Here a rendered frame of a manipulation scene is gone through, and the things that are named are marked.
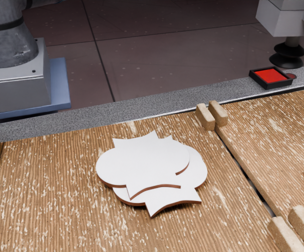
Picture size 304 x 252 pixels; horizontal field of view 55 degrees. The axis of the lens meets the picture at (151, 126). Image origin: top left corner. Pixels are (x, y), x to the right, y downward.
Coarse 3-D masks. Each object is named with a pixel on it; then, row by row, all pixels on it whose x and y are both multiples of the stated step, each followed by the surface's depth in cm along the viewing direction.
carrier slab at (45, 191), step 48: (48, 144) 53; (96, 144) 53; (192, 144) 53; (0, 192) 45; (48, 192) 45; (96, 192) 45; (240, 192) 45; (0, 240) 39; (48, 240) 39; (96, 240) 39; (144, 240) 39; (192, 240) 39; (240, 240) 39
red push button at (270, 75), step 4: (256, 72) 75; (260, 72) 75; (264, 72) 75; (268, 72) 75; (272, 72) 75; (276, 72) 75; (260, 76) 74; (264, 76) 74; (268, 76) 74; (272, 76) 74; (276, 76) 74; (280, 76) 74; (268, 80) 72; (272, 80) 72; (276, 80) 72
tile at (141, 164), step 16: (128, 144) 48; (144, 144) 48; (160, 144) 48; (176, 144) 48; (112, 160) 45; (128, 160) 45; (144, 160) 45; (160, 160) 45; (176, 160) 45; (112, 176) 43; (128, 176) 43; (144, 176) 43; (160, 176) 43; (176, 176) 43; (128, 192) 41
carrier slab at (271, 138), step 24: (288, 96) 65; (240, 120) 59; (264, 120) 59; (288, 120) 59; (240, 144) 53; (264, 144) 53; (288, 144) 53; (264, 168) 49; (288, 168) 49; (264, 192) 45; (288, 192) 45
